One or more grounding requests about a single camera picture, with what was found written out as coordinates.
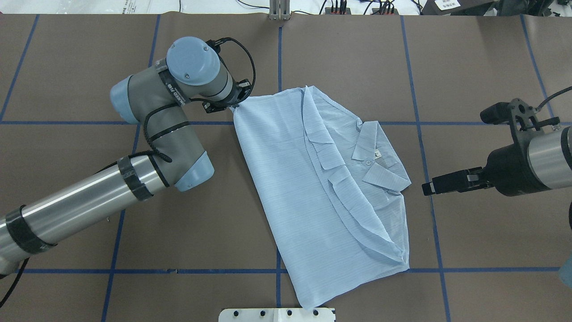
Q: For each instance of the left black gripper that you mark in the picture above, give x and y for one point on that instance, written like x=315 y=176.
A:
x=217 y=106

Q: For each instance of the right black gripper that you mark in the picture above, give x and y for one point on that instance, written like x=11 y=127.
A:
x=507 y=167

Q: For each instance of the light blue striped shirt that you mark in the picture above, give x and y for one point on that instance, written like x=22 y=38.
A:
x=331 y=186

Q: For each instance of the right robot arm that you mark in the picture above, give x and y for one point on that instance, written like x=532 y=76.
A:
x=518 y=215

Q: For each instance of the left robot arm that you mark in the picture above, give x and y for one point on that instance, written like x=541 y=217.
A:
x=217 y=73

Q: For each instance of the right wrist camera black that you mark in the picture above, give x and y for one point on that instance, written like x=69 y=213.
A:
x=521 y=118

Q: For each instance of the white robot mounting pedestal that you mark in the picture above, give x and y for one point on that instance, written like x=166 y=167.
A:
x=277 y=315

